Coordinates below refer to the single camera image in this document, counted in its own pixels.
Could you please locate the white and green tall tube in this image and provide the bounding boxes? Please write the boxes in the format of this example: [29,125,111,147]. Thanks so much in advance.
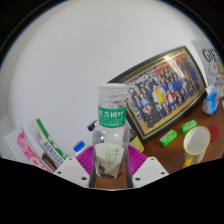
[28,118,68,168]

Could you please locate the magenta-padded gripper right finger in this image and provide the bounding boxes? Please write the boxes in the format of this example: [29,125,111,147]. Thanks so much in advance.
[126,145,170,189]

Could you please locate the white mug with yellow handle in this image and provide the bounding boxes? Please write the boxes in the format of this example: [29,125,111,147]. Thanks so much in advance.
[181,125,212,169]

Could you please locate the blue tissue pack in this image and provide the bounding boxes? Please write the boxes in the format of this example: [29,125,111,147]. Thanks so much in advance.
[201,85,221,116]

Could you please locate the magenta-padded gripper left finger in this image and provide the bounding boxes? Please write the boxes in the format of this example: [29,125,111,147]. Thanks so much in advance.
[53,145,98,189]

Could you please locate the pink printed tall tube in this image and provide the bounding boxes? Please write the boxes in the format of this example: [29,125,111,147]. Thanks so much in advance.
[16,130,54,174]

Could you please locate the white paper gift bag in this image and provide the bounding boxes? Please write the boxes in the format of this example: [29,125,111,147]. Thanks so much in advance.
[190,39,224,98]

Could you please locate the black framed group picture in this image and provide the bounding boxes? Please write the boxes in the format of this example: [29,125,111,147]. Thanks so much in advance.
[108,45,208,144]

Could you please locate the green small packet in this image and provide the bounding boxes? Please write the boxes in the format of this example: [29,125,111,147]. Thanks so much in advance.
[181,119,198,135]
[158,129,179,148]

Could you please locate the clear plastic drink bottle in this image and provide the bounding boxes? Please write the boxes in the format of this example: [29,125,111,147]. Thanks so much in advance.
[89,83,132,180]

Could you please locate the flat round red coaster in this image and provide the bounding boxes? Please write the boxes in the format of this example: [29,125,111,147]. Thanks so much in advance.
[208,124,220,143]

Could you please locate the white lotion bottle blue cap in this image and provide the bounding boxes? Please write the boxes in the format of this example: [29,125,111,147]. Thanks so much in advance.
[73,140,86,154]

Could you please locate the dark blue pump bottle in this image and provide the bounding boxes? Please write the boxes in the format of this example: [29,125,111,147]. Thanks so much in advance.
[87,119,98,132]

